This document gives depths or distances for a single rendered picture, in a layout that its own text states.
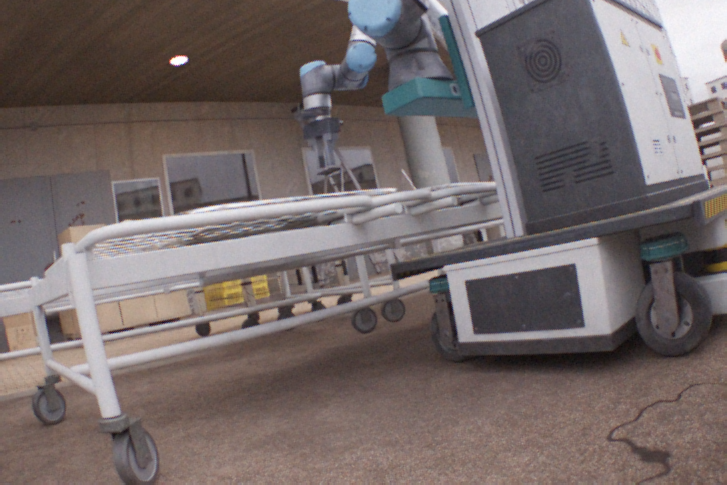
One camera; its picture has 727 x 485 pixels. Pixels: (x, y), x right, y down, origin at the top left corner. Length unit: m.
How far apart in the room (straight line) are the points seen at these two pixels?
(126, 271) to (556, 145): 0.96
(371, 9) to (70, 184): 6.51
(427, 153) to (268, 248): 7.20
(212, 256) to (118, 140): 6.81
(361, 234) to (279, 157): 7.74
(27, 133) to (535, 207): 7.09
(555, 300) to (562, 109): 0.42
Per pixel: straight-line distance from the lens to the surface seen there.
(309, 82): 1.76
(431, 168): 8.34
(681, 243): 1.09
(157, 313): 5.13
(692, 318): 1.13
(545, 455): 0.82
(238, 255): 1.21
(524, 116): 1.24
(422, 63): 1.46
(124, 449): 0.97
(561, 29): 1.19
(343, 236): 1.40
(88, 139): 7.81
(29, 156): 7.58
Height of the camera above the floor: 0.36
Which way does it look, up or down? 4 degrees up
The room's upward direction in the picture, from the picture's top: 12 degrees counter-clockwise
